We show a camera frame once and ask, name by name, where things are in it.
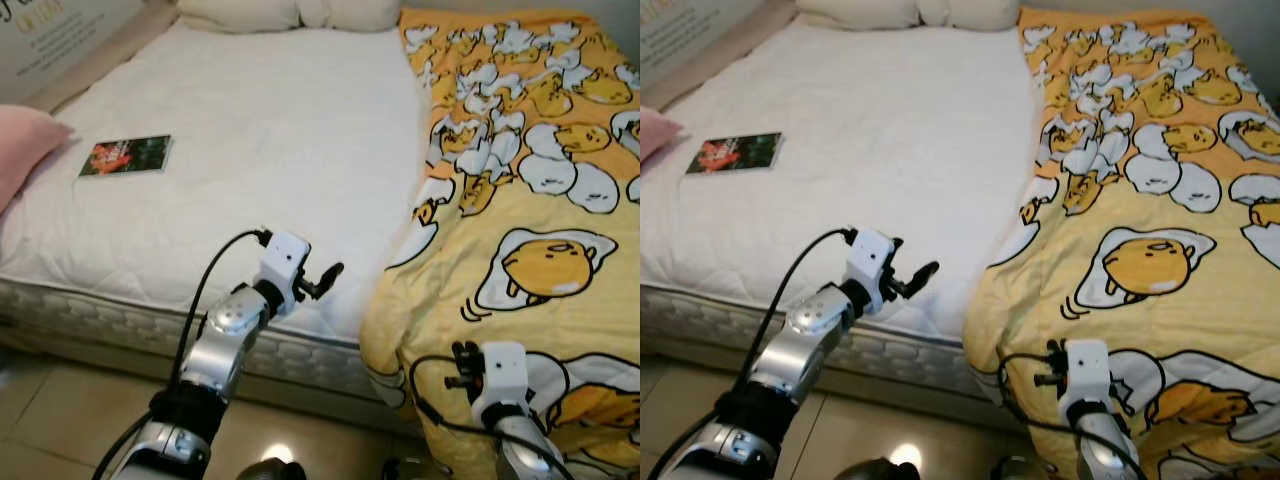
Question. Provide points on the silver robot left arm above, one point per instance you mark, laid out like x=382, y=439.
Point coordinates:
x=800, y=360
x=220, y=360

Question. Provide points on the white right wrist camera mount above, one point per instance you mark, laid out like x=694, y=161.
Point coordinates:
x=500, y=380
x=1086, y=378

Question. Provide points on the pink pillow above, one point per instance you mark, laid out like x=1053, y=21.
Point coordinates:
x=25, y=150
x=658, y=132

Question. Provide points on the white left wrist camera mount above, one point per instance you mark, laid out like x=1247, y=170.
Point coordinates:
x=870, y=262
x=283, y=265

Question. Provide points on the orange cartoon print blanket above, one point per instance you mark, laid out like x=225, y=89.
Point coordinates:
x=540, y=200
x=1160, y=200

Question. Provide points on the beige bolster pillow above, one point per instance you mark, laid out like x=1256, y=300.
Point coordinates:
x=350, y=12
x=965, y=12
x=855, y=12
x=235, y=14

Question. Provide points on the dark green red book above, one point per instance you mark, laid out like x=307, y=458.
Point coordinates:
x=733, y=153
x=125, y=157

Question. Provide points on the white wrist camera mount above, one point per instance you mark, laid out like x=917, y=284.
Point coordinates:
x=283, y=265
x=870, y=262
x=500, y=380
x=1086, y=378

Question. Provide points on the white quilted mattress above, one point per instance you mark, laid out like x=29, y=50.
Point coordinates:
x=250, y=150
x=860, y=150

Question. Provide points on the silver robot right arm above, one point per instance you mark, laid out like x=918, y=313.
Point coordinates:
x=1110, y=450
x=530, y=450

